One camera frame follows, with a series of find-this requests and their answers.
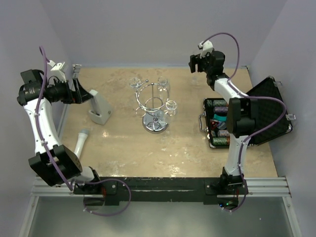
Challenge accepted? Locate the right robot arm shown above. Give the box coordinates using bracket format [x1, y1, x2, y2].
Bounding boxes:
[189, 51, 258, 194]

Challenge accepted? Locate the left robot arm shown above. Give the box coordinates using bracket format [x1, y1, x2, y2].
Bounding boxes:
[17, 69, 102, 194]

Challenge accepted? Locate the back right wine glass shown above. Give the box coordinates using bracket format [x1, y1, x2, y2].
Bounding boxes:
[157, 77, 170, 101]

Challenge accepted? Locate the front right wine glass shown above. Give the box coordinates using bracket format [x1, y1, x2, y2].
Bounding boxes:
[164, 100, 178, 118]

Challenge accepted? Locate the chrome wine glass rack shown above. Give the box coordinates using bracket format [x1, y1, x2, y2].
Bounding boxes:
[135, 80, 169, 134]

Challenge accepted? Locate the white charging stand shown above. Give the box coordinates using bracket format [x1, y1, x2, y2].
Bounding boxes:
[88, 89, 113, 125]

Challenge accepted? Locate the white handheld device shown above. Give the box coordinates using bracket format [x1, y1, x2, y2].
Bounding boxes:
[74, 129, 89, 159]

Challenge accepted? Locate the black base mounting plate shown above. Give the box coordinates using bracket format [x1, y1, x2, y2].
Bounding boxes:
[74, 177, 248, 209]

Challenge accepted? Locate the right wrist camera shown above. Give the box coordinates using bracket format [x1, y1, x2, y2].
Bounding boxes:
[198, 40, 214, 58]

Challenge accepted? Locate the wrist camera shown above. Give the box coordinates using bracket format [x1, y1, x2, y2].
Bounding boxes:
[48, 60, 67, 82]
[198, 40, 214, 58]

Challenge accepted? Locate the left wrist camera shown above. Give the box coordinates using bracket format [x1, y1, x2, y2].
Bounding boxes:
[48, 60, 67, 82]

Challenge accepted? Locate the aluminium rail frame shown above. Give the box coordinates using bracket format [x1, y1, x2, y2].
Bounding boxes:
[31, 64, 293, 198]

